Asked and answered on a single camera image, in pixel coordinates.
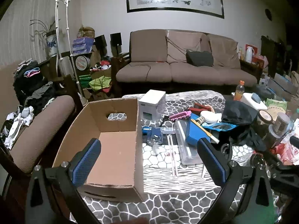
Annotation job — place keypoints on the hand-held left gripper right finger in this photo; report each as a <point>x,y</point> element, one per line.
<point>213,165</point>

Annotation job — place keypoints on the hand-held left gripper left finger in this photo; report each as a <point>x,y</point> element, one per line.
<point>86,161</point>

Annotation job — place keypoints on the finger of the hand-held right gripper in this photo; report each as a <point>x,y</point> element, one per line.
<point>294,140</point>
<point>286,175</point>

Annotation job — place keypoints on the cardboard box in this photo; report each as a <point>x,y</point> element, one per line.
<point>116,149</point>

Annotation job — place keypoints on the blue box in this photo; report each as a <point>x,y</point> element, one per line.
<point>196,133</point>

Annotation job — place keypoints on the white rectangular container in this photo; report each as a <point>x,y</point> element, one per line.
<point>252,103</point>

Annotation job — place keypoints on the red white snack bag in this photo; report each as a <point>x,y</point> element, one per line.
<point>288,154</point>

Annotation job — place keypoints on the grey lid glass jar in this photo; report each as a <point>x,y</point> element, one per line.
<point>279,126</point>

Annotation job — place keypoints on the clear plastic box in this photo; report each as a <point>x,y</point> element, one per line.
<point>186,149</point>

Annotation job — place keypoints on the brown lid jar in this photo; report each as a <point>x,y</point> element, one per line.
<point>265,117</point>

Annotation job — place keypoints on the blue foil packet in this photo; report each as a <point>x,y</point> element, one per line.
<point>219,127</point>

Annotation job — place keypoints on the green packet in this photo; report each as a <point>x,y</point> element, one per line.
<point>276,102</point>

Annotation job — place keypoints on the white round lid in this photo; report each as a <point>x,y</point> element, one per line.
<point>211,117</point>

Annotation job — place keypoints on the brown armchair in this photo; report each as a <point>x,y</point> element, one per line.
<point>39,130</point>

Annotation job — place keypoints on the black cloth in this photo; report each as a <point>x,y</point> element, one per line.
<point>238,114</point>

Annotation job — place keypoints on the grey blue pouch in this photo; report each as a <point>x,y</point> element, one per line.
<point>255,97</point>

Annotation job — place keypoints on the pink comb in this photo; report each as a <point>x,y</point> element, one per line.
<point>179,116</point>

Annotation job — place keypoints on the red flat item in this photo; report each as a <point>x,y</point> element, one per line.
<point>202,106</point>

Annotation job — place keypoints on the small blue packet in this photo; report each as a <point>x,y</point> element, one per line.
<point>153,134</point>

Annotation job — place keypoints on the orange drink bottle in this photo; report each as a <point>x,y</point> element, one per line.
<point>239,92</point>

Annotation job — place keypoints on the green bag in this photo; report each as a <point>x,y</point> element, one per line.
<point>100,84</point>

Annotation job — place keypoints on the small white carton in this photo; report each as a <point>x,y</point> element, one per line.
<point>151,105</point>

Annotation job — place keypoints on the pile of clothes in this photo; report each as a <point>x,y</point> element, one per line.
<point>32,86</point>

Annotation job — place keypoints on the brown sofa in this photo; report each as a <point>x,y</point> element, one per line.
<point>186,74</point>

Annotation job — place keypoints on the white thermos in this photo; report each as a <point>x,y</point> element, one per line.
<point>249,54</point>

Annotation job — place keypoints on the round tin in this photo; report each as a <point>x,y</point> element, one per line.
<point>83,62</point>

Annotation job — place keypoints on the dark cushion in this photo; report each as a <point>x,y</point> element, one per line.
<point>200,58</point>

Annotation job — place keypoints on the stack of blue tissue packs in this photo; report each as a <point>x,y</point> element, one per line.
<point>83,45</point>

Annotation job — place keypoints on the white garment steamer stand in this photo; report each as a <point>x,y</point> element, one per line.
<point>61,39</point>

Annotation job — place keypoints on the potted plant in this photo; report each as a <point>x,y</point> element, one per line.
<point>50,42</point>

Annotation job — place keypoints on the black speaker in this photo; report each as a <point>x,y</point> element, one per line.
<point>116,39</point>

